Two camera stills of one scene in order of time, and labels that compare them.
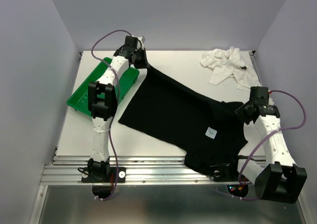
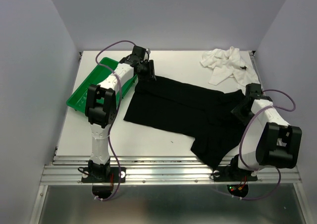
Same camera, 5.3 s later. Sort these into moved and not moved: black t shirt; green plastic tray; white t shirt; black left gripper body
Moved: black t shirt; black left gripper body
Not moved: white t shirt; green plastic tray
